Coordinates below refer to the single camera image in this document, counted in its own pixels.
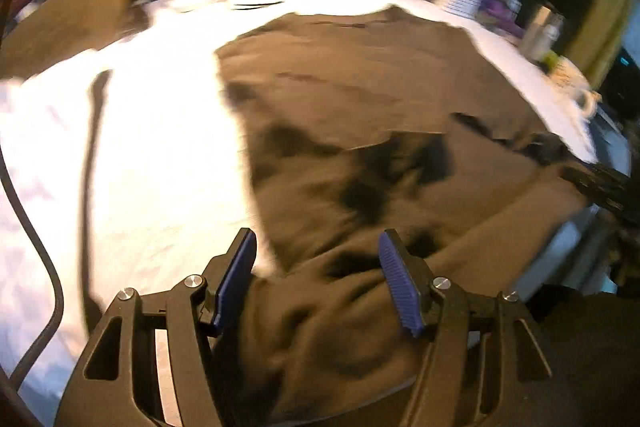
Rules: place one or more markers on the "white textured tablecloth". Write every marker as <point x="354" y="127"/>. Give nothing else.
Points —
<point x="165" y="132"/>

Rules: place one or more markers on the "steel tumbler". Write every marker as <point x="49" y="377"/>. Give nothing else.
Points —
<point x="540" y="32"/>

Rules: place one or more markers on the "brown sweatshirt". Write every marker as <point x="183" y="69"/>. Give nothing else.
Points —
<point x="375" y="82"/>

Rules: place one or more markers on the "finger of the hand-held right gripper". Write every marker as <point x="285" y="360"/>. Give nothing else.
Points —
<point x="582" y="179"/>

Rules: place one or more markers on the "black screen device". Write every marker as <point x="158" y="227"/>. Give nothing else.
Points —
<point x="622" y="72"/>

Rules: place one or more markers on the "white printed mug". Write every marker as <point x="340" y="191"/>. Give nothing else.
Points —
<point x="572" y="82"/>

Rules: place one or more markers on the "purple cloth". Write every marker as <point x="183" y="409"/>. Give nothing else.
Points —
<point x="495" y="11"/>

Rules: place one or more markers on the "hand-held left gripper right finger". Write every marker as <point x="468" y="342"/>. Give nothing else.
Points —
<point x="400" y="287"/>

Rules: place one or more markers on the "cardboard box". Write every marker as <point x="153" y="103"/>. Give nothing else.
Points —
<point x="65" y="17"/>

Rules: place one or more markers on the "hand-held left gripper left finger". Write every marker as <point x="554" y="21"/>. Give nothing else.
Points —
<point x="235" y="277"/>

